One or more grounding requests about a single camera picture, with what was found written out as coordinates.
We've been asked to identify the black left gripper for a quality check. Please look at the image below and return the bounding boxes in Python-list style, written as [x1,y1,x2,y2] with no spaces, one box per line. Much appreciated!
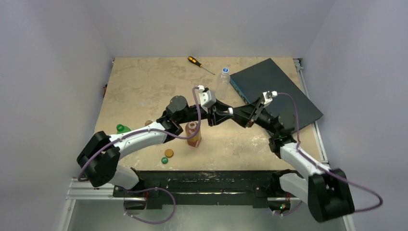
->
[177,99,233,126]

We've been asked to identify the clear plastic bottle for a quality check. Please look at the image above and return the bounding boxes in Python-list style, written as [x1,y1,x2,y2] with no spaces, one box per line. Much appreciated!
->
[216,71,230,100]

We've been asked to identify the tea bottle with yellow-red label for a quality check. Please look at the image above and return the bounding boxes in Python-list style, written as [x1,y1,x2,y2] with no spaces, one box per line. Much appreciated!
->
[185,122,202,148]

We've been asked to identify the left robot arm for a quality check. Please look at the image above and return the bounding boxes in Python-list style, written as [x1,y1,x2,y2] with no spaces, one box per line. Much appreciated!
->
[77,92,235,197]

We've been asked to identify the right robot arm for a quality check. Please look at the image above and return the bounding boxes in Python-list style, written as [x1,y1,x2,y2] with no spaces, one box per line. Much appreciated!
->
[227,99,355,222]

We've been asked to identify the orange bottle cap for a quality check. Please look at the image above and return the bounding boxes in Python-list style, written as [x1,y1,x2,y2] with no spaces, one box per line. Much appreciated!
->
[165,149,174,158]

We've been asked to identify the orange juice bottle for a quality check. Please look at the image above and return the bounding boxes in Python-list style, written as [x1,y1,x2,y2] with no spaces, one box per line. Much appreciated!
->
[144,120,153,126]

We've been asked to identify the green bottle cap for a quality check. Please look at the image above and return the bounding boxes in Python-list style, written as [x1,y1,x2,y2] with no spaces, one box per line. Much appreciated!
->
[161,157,168,164]

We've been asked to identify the green plastic bottle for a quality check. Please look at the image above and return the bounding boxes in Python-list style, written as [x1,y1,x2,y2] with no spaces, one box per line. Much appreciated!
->
[116,124,131,134]

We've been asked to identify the yellow-black screwdriver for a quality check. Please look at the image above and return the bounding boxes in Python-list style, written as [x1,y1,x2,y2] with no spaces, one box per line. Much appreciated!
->
[187,56,215,75]

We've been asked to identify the dark blue network switch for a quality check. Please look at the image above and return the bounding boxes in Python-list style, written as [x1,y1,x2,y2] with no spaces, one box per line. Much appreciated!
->
[230,58,323,129]

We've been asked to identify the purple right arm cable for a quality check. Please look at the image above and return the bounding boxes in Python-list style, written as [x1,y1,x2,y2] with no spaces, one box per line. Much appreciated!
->
[276,92,384,213]

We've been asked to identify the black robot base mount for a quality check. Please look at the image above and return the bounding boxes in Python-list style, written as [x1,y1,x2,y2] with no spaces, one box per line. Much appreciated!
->
[113,169,298,213]

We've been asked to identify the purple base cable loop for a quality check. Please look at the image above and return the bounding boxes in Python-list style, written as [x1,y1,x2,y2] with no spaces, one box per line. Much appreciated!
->
[123,187,178,225]

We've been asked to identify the aluminium frame rail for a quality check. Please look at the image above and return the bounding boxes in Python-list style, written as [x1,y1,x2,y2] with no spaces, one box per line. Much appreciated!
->
[66,179,115,200]

